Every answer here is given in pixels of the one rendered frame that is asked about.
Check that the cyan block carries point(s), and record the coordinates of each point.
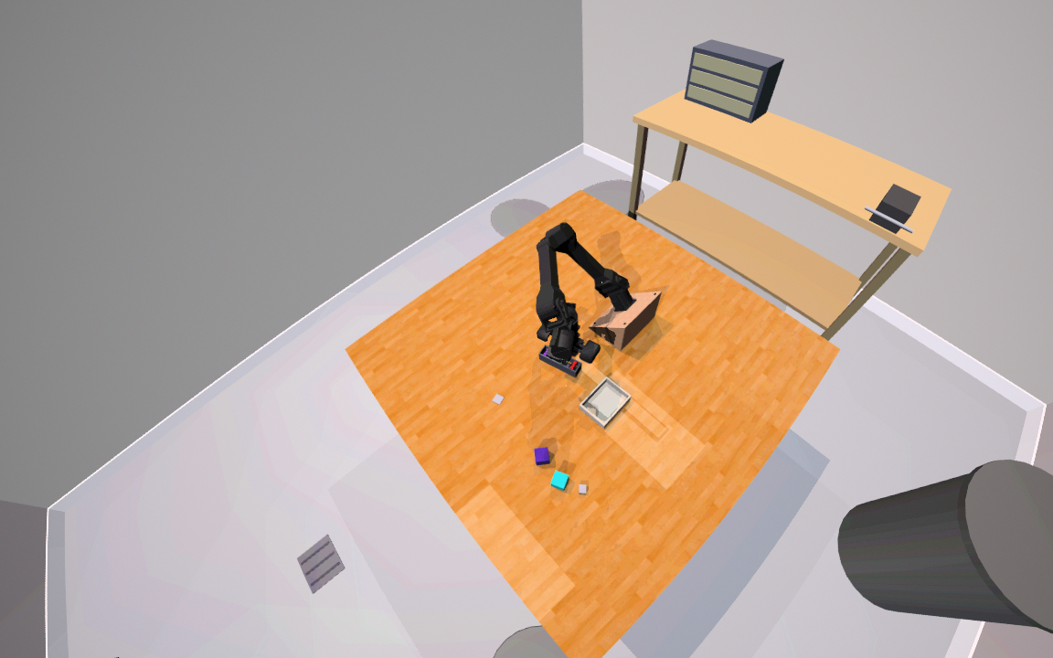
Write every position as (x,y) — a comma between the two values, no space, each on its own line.
(559,480)

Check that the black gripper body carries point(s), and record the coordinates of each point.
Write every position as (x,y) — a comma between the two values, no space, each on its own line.
(587,352)

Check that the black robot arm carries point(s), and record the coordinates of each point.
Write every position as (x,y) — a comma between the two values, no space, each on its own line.
(551,301)

